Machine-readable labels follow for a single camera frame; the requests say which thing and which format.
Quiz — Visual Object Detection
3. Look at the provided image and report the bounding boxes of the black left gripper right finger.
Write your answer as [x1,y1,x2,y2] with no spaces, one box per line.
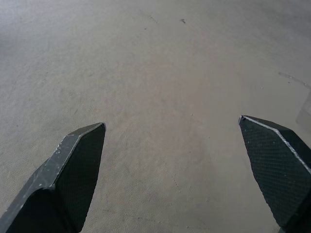
[238,115,311,233]

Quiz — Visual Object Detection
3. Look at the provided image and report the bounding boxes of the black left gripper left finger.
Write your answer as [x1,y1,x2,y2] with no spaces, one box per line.
[0,122,106,233]

